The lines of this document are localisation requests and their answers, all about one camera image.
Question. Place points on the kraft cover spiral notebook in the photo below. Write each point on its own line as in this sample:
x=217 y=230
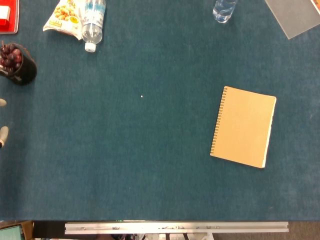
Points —
x=245 y=127

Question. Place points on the white-capped clear water bottle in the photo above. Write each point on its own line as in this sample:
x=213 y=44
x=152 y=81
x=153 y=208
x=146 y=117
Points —
x=92 y=27

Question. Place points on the clear plastic water bottle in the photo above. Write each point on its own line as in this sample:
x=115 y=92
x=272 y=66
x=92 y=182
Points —
x=222 y=10

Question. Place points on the black mesh cup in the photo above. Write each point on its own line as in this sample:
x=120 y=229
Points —
x=26 y=72

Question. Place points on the white yellow snack bag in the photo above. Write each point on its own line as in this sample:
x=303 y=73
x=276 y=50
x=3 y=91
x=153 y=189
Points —
x=62 y=15

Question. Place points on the dark red fruit bunch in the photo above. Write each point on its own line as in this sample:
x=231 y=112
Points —
x=10 y=58

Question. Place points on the grey frosted plastic sheet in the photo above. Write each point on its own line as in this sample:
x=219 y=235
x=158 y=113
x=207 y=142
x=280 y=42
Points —
x=292 y=17

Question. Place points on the red tray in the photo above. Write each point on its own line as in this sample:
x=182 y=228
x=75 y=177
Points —
x=6 y=26

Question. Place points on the teal screen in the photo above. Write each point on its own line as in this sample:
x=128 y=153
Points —
x=10 y=232

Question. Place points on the small white box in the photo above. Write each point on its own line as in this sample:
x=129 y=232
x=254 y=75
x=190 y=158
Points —
x=4 y=12

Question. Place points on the orange printed paper card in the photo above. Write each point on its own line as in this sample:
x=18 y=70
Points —
x=316 y=3

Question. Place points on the aluminium profile rail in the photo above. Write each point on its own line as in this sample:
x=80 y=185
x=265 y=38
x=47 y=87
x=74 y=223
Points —
x=175 y=231

